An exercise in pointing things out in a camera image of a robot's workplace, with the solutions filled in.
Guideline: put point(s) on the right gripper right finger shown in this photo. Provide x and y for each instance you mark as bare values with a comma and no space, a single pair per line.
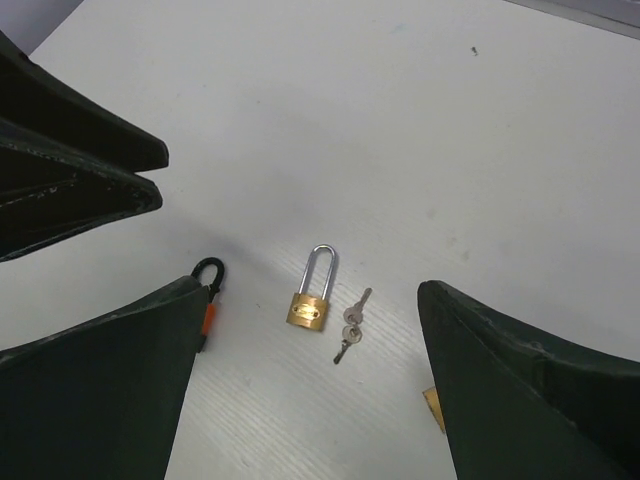
521,403

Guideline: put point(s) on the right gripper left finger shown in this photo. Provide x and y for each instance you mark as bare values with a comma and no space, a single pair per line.
102,399

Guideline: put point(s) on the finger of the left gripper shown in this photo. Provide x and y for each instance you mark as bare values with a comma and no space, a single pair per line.
49,194
34,99

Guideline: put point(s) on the brass padlock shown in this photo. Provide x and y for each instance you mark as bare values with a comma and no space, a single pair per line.
308,310
432,399

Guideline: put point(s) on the orange black padlock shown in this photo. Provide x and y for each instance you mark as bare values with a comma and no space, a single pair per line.
213,289

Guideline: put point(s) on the padlock keys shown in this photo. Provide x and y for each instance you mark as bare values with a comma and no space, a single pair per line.
352,332

